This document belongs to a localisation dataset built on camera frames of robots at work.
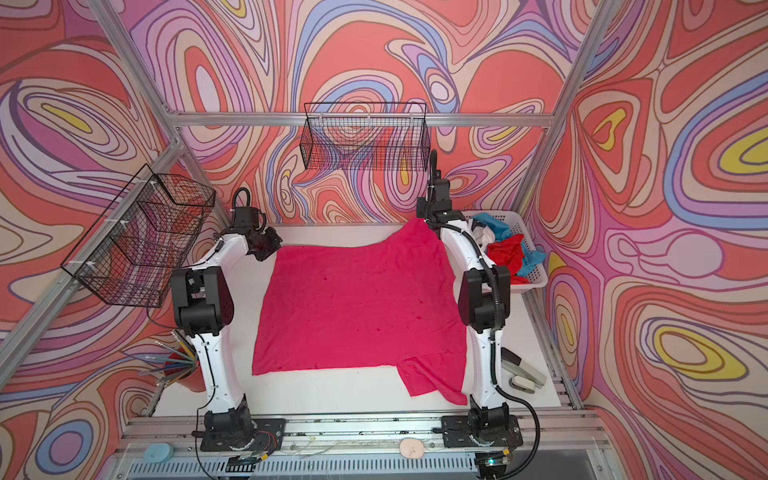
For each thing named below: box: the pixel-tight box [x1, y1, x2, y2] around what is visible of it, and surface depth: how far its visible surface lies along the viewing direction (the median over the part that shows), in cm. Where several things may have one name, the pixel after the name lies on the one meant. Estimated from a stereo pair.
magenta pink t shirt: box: [253, 220, 468, 406], surface depth 98 cm
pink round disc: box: [400, 438, 424, 459], surface depth 72 cm
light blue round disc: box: [143, 442, 175, 463], surface depth 71 cm
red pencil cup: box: [138, 329, 207, 392], surface depth 78 cm
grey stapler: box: [501, 347, 547, 394], surface depth 82 cm
